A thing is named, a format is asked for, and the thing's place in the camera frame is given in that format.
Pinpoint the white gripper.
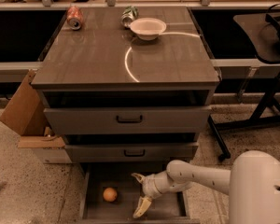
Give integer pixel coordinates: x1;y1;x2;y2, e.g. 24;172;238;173
132;173;161;218

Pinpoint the orange fruit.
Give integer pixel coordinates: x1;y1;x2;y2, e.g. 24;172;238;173
103;187;118;203

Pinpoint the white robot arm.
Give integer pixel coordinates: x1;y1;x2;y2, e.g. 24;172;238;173
133;150;280;224

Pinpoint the grey open bottom drawer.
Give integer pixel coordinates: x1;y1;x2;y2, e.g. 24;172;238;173
80;161;200;224

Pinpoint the grey middle drawer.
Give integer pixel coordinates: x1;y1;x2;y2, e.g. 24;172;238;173
65;142;198;162

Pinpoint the grey top drawer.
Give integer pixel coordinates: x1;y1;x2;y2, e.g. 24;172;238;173
44;106;210;135

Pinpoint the grey drawer cabinet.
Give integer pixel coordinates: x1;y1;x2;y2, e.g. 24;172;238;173
31;6;221;173

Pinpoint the brown cardboard box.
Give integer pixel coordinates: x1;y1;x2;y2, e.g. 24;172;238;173
0;70;73;164

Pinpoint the white bowl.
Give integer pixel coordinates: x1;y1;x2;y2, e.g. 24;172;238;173
130;18;166;41

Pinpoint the green soda can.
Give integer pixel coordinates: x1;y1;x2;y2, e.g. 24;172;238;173
121;6;138;28

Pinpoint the red soda can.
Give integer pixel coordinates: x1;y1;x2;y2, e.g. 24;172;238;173
66;6;83;30

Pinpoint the black rolling stand table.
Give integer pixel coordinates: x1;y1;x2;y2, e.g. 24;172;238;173
208;3;280;161

